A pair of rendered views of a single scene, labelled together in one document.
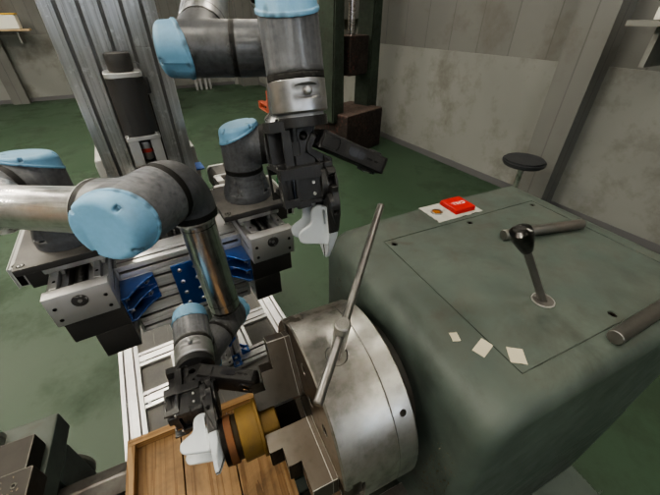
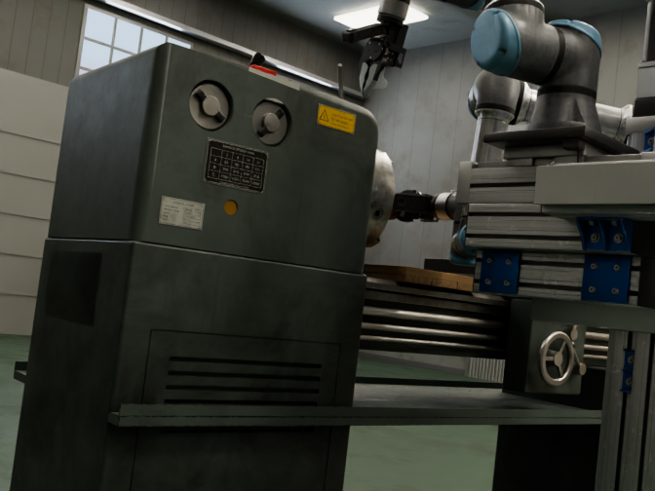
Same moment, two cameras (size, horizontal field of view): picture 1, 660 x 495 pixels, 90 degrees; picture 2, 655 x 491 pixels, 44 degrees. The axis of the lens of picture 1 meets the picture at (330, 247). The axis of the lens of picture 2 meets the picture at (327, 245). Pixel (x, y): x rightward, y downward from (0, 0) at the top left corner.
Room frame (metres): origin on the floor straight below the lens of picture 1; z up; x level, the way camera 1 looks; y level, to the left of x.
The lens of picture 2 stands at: (2.44, -0.54, 0.79)
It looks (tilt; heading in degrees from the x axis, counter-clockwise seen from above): 4 degrees up; 166
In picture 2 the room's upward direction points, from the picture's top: 7 degrees clockwise
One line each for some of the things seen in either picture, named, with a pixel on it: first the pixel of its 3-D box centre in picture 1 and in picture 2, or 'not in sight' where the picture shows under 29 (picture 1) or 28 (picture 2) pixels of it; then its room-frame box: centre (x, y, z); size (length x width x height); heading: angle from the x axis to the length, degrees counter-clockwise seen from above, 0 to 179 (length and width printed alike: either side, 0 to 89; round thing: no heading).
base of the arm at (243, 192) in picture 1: (246, 180); (563, 117); (0.99, 0.27, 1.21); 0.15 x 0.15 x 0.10
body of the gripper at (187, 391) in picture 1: (193, 392); (429, 207); (0.34, 0.25, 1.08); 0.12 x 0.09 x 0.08; 24
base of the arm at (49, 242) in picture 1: (61, 219); not in sight; (0.74, 0.70, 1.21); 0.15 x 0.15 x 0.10
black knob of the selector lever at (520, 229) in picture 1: (521, 239); (257, 60); (0.40, -0.28, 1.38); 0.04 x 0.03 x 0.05; 115
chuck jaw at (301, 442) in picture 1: (311, 462); not in sight; (0.22, 0.03, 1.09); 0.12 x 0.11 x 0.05; 25
